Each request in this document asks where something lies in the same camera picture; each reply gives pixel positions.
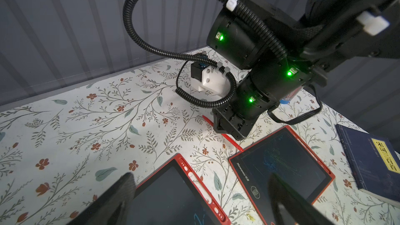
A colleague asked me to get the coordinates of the red tablet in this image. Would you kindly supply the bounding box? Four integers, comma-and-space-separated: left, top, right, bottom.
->
229, 126, 335, 225
126, 153, 231, 225

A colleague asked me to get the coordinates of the red stylus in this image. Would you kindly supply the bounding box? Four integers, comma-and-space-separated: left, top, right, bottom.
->
202, 115, 244, 152

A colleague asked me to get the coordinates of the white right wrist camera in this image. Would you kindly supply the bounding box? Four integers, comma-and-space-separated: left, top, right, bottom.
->
190, 61, 230, 97

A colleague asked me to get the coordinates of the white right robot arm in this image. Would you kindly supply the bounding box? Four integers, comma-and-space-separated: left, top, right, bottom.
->
206, 0, 400, 140

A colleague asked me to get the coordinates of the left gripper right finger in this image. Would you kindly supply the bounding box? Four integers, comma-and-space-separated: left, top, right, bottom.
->
268, 173, 332, 225

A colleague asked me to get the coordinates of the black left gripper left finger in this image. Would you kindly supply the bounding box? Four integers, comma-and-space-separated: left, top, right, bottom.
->
69, 173, 136, 225

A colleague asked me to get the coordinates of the dark blue notebook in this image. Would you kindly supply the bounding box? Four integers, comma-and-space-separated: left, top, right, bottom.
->
335, 125, 400, 208

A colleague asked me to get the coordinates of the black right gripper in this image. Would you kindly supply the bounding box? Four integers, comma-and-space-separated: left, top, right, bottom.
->
212, 81, 279, 141

